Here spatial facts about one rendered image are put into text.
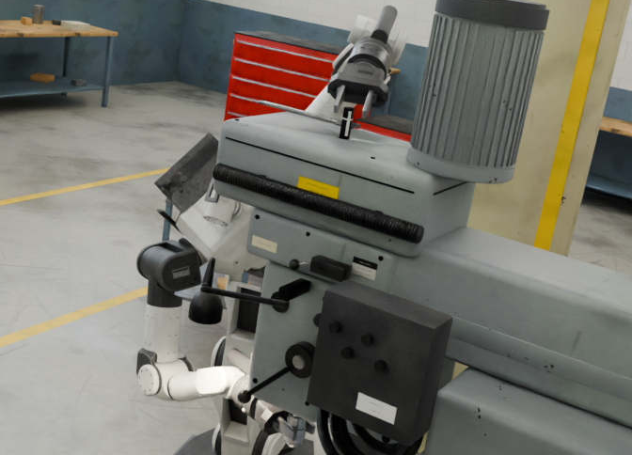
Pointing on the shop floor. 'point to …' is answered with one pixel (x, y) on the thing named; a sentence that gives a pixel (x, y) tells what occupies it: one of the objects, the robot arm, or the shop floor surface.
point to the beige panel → (557, 117)
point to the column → (515, 422)
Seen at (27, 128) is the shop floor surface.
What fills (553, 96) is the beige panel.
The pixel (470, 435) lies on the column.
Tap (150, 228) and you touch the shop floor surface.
